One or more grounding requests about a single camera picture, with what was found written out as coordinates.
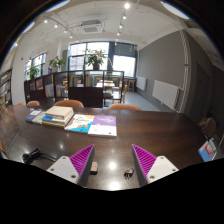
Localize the medium potted plant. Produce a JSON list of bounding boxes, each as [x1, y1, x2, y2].
[[48, 55, 66, 74]]

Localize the large white wall radiator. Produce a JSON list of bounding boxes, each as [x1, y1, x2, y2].
[[151, 79, 181, 111]]

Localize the brown chair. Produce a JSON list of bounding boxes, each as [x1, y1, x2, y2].
[[197, 116, 218, 140]]

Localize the dark wooden shelf unit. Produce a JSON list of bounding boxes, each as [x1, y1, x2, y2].
[[23, 69, 125, 109]]

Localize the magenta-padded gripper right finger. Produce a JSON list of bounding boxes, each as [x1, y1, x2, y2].
[[130, 143, 180, 188]]

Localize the purple and white book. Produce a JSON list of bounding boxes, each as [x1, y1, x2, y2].
[[87, 114, 118, 138]]

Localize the black power cord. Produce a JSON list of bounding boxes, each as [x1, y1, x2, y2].
[[21, 147, 58, 165]]

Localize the black wood-topped power strip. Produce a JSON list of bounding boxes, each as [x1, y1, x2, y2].
[[89, 161, 99, 175]]

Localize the large potted plant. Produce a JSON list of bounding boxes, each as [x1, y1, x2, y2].
[[84, 48, 108, 72]]

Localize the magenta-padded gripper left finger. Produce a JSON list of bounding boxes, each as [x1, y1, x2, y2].
[[46, 143, 97, 188]]

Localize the orange-brown chair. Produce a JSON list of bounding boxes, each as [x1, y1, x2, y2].
[[26, 100, 41, 108], [53, 99, 85, 109], [107, 103, 142, 112]]

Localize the white illustrated blue book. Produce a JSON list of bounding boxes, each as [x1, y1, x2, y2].
[[64, 113, 96, 134]]

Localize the thin blue book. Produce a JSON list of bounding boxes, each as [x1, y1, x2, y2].
[[25, 109, 46, 125]]

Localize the small potted plant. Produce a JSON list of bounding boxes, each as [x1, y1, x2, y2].
[[26, 65, 42, 81]]

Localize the ceiling spot lights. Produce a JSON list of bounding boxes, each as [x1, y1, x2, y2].
[[12, 1, 132, 47]]

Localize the wall bookshelf unit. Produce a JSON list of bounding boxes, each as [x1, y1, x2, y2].
[[0, 68, 13, 111]]

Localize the ceiling air conditioner unit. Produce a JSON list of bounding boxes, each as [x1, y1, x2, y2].
[[77, 19, 103, 35]]

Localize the thick cream book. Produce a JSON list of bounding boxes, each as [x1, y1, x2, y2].
[[43, 105, 75, 121]]

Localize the blue and red box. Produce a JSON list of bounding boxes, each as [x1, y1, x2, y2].
[[197, 137, 219, 163]]

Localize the far wooden tables and chairs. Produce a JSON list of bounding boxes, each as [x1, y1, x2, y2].
[[96, 77, 137, 105]]

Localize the white vertical wall pipe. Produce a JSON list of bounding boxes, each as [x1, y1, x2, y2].
[[177, 29, 191, 113]]

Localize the grey door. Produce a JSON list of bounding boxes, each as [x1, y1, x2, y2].
[[189, 62, 213, 123]]

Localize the small white wall radiator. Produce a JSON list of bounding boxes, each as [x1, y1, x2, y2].
[[135, 76, 148, 92]]

